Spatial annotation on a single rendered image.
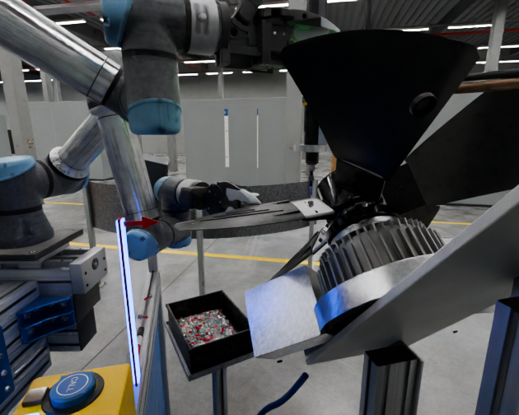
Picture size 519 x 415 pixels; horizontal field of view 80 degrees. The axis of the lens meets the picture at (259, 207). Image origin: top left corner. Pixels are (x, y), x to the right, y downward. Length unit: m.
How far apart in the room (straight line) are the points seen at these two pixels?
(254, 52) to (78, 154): 0.65
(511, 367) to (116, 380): 0.42
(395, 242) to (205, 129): 6.56
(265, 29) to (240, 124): 6.20
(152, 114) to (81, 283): 0.63
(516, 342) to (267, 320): 0.38
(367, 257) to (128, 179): 0.53
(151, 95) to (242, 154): 6.27
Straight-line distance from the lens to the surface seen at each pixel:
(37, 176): 1.06
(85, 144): 1.01
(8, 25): 0.61
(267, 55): 0.53
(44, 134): 11.40
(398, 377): 0.73
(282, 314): 0.62
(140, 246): 0.75
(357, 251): 0.52
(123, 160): 0.76
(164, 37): 0.49
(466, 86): 0.52
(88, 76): 0.59
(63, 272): 1.00
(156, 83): 0.47
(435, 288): 0.45
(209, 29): 0.51
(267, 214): 0.57
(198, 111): 7.02
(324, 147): 0.58
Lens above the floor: 1.33
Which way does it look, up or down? 13 degrees down
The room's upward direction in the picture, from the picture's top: straight up
